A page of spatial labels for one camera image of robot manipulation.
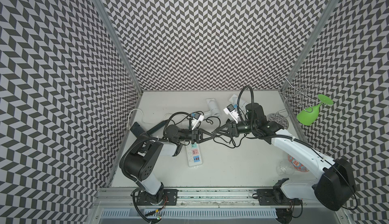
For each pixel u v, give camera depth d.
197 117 0.71
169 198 0.72
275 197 0.66
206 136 0.72
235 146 0.90
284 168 0.82
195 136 0.67
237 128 0.65
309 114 0.77
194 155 0.84
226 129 0.68
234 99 1.07
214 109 0.99
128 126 0.99
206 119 0.77
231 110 0.67
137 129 0.94
